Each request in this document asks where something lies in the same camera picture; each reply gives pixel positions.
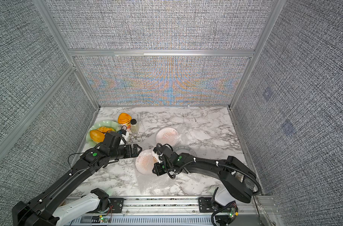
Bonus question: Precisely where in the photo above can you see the large orange bread loaf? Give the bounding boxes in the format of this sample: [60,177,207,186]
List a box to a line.
[89,130,105,143]

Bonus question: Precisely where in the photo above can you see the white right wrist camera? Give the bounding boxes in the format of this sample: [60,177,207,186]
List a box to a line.
[152,150,164,163]

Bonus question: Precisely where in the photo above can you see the aluminium cage frame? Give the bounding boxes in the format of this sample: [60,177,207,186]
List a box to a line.
[0,1,279,202]

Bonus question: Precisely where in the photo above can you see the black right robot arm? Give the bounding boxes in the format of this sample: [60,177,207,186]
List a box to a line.
[153,143,262,203]

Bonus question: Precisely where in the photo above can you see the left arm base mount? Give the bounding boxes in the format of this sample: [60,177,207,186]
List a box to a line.
[90,188,125,214]

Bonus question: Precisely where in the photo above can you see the teal rimmed wrapped plate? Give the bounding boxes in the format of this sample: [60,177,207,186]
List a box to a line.
[174,146,196,156]

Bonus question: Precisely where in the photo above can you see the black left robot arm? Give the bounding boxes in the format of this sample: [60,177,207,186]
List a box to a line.
[12,144,143,226]

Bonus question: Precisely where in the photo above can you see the orange sunburst dinner plate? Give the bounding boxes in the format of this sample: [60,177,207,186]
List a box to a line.
[135,149,154,175]

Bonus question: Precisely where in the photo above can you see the orange lidded cup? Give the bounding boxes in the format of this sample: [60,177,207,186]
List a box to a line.
[117,113,132,130]

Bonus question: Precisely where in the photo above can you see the green circuit board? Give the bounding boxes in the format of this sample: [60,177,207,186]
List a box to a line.
[91,215,110,224]

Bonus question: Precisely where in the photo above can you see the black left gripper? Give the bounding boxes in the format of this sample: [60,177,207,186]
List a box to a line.
[110,143,143,162]

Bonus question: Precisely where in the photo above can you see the small orange bread roll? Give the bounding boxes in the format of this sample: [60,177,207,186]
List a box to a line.
[97,126,115,134]

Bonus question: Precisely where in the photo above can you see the light green scalloped plate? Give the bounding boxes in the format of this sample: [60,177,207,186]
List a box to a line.
[86,120,121,147]

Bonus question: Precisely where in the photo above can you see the black capped spice jar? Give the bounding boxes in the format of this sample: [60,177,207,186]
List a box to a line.
[130,119,139,133]

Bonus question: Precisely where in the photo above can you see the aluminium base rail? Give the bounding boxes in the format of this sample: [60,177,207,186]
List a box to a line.
[65,195,284,226]

